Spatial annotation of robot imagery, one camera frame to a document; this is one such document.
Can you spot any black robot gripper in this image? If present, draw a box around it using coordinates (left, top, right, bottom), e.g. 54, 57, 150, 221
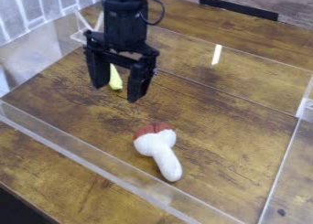
83, 0, 161, 102

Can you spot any green spoon with metal bowl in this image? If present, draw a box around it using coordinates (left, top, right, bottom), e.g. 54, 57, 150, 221
108, 64, 122, 91

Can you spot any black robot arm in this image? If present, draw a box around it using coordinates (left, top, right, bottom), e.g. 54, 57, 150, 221
83, 0, 159, 102

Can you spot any white plush mushroom toy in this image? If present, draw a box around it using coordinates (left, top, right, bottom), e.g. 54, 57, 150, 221
134, 122, 182, 182

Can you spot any clear acrylic corner bracket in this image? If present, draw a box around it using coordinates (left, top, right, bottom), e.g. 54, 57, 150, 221
70, 9, 106, 46

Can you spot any clear acrylic enclosure wall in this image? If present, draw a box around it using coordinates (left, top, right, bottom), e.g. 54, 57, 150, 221
0, 7, 313, 224

